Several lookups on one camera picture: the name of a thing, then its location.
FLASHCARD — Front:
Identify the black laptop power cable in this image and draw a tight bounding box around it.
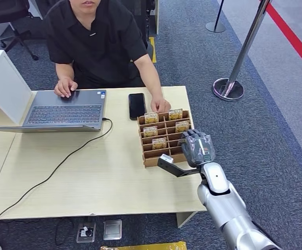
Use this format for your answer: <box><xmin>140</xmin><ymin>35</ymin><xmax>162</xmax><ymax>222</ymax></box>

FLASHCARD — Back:
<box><xmin>0</xmin><ymin>117</ymin><xmax>114</xmax><ymax>221</ymax></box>

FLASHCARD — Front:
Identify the person's left hand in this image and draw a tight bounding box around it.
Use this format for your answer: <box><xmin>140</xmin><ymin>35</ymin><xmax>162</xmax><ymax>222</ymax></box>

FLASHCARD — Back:
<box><xmin>150</xmin><ymin>97</ymin><xmax>171</xmax><ymax>114</ymax></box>

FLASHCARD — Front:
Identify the person's right hand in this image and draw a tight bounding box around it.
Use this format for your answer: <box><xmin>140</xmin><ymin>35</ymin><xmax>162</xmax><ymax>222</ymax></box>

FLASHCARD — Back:
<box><xmin>54</xmin><ymin>76</ymin><xmax>79</xmax><ymax>98</ymax></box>

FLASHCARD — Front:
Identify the black chair behind person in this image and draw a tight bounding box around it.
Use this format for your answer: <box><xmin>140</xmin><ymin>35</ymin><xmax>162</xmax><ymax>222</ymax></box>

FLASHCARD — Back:
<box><xmin>119</xmin><ymin>0</ymin><xmax>156</xmax><ymax>49</ymax></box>

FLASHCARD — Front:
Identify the dark stanchion post with base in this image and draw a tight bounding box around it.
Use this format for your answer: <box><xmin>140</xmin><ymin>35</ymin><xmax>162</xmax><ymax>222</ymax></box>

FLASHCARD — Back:
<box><xmin>205</xmin><ymin>0</ymin><xmax>227</xmax><ymax>33</ymax></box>

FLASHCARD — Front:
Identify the black office chair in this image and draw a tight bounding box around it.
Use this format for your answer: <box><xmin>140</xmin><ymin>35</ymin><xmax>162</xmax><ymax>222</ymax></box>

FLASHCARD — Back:
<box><xmin>0</xmin><ymin>0</ymin><xmax>39</xmax><ymax>61</ymax></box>

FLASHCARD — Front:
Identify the white partition panel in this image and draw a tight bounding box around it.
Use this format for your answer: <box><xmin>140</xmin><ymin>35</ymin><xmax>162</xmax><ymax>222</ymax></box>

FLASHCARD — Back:
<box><xmin>149</xmin><ymin>0</ymin><xmax>161</xmax><ymax>34</ymax></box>

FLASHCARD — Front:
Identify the silver floor socket cover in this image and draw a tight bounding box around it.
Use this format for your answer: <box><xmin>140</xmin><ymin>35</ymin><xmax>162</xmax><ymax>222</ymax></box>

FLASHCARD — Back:
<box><xmin>103</xmin><ymin>219</ymin><xmax>122</xmax><ymax>241</ymax></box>

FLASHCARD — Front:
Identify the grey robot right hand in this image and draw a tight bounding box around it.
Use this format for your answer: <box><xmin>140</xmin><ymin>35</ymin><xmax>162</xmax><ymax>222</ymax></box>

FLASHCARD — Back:
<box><xmin>180</xmin><ymin>129</ymin><xmax>216</xmax><ymax>169</ymax></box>

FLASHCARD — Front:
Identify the open floor socket box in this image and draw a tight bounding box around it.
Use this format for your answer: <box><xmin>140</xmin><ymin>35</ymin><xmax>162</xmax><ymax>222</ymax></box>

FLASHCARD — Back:
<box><xmin>76</xmin><ymin>220</ymin><xmax>97</xmax><ymax>244</ymax></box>

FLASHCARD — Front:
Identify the black floor cable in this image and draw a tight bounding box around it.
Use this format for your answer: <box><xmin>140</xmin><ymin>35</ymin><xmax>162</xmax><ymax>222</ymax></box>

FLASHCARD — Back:
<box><xmin>54</xmin><ymin>217</ymin><xmax>75</xmax><ymax>247</ymax></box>

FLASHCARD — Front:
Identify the yellow floor tape strip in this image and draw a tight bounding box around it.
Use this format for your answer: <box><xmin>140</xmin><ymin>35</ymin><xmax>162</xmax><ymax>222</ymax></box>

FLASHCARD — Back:
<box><xmin>149</xmin><ymin>36</ymin><xmax>157</xmax><ymax>64</ymax></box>

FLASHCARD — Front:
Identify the red barrier belt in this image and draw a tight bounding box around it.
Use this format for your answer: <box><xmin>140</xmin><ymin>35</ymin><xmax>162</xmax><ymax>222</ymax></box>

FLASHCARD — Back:
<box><xmin>265</xmin><ymin>2</ymin><xmax>302</xmax><ymax>78</ymax></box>

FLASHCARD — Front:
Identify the black smartphone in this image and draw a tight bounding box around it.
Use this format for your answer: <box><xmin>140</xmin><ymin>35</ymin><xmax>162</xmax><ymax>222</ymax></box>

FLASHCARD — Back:
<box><xmin>128</xmin><ymin>93</ymin><xmax>146</xmax><ymax>121</ymax></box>

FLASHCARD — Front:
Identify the pale wooden table leg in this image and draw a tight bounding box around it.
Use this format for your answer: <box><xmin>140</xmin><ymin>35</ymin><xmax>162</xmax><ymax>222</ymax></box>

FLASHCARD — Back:
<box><xmin>176</xmin><ymin>211</ymin><xmax>198</xmax><ymax>229</ymax></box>

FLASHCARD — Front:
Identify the chrome stanchion post with base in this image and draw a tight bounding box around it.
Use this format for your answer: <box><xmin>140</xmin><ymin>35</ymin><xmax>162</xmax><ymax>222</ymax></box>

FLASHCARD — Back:
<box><xmin>212</xmin><ymin>0</ymin><xmax>272</xmax><ymax>102</ymax></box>

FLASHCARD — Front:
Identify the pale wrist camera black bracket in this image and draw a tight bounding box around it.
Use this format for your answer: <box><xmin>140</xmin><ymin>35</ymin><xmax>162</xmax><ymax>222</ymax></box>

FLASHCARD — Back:
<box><xmin>157</xmin><ymin>154</ymin><xmax>202</xmax><ymax>178</ymax></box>

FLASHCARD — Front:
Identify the grey laptop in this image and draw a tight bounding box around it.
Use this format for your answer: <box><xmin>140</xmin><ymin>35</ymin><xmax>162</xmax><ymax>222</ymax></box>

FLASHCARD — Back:
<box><xmin>0</xmin><ymin>89</ymin><xmax>107</xmax><ymax>133</ymax></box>

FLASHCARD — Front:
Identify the white cabinet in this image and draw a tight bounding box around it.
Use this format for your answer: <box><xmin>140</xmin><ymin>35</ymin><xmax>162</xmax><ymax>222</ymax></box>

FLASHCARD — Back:
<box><xmin>0</xmin><ymin>49</ymin><xmax>33</xmax><ymax>125</ymax></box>

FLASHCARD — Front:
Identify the person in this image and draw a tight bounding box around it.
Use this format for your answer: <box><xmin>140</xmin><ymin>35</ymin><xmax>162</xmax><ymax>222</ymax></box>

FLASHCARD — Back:
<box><xmin>42</xmin><ymin>0</ymin><xmax>172</xmax><ymax>114</ymax></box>

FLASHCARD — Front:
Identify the brown cardboard card organizer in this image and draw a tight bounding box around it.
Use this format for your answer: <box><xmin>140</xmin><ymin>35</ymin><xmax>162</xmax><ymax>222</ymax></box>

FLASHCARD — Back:
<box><xmin>137</xmin><ymin>110</ymin><xmax>194</xmax><ymax>169</ymax></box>

